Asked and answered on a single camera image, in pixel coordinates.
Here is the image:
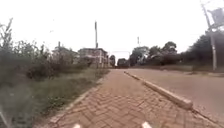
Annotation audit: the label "sign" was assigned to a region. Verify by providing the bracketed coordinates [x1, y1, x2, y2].
[207, 7, 224, 29]

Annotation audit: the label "small dark tree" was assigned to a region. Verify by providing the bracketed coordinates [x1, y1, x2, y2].
[109, 54, 117, 67]

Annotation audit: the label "pale concrete kerb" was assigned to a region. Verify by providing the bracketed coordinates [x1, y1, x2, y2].
[123, 70, 194, 111]

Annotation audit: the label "red brick path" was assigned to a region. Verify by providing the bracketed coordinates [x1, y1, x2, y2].
[33, 68, 221, 128]

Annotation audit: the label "distant thin pole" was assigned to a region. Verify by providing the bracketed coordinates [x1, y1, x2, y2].
[136, 35, 141, 48]

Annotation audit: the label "multi-storey building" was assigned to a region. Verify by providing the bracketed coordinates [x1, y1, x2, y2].
[77, 47, 110, 69]

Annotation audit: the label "reddish-grey road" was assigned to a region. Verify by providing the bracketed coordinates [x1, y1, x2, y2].
[124, 68, 224, 126]

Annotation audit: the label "row of trees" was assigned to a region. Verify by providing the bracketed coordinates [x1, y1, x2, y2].
[128, 29, 224, 67]

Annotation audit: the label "bushes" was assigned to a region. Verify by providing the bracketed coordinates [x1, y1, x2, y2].
[0, 18, 89, 88]

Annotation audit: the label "tall pole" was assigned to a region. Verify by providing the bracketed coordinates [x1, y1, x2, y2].
[94, 20, 100, 69]

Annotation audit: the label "grass verge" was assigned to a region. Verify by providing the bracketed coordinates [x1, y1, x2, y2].
[0, 68, 111, 128]

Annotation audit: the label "low building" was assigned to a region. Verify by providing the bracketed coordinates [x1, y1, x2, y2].
[51, 45, 80, 65]

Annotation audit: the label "leaning utility pole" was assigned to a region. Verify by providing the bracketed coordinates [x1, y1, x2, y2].
[200, 1, 218, 72]

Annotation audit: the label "grass strip beyond road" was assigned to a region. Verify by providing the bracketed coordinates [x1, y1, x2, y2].
[133, 64, 224, 75]

